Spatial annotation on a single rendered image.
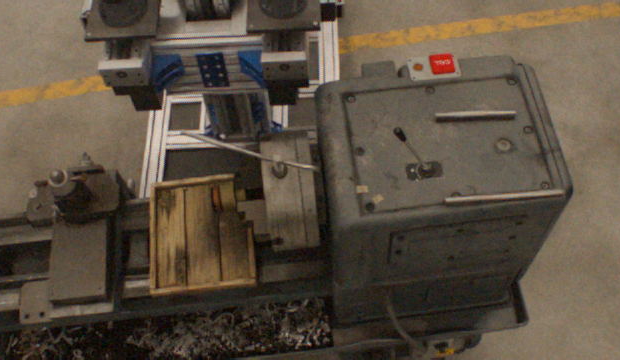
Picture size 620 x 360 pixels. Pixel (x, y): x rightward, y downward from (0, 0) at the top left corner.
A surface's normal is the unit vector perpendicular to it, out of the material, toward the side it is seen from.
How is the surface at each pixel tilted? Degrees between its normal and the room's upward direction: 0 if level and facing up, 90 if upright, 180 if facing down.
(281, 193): 32
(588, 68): 0
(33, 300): 0
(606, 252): 0
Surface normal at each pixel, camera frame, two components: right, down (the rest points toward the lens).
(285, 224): 0.07, 0.52
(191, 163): -0.04, -0.48
